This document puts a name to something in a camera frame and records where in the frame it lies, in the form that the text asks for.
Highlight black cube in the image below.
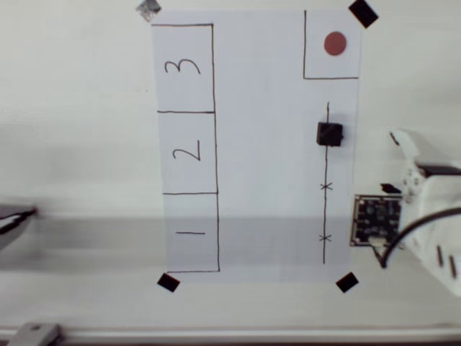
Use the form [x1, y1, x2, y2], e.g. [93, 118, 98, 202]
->
[315, 121, 344, 148]

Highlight small black tape piece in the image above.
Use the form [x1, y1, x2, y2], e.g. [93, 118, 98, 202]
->
[156, 272, 181, 293]
[334, 272, 361, 294]

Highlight red round sticker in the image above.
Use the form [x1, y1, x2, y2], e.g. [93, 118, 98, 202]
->
[323, 31, 348, 57]

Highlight white paper sheet with markings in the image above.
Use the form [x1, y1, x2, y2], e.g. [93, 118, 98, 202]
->
[150, 9, 362, 284]

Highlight large black tape piece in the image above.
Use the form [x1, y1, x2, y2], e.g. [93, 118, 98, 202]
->
[347, 0, 380, 29]

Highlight glossy black tape piece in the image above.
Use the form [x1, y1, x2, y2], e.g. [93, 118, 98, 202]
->
[135, 0, 162, 23]

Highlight camera circuit board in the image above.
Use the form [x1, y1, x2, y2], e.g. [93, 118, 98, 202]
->
[349, 194, 403, 249]

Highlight black camera cable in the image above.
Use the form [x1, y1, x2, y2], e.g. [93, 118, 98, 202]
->
[374, 205, 461, 270]

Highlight grey metal bracket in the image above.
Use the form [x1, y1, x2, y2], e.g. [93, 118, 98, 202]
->
[5, 323, 64, 346]

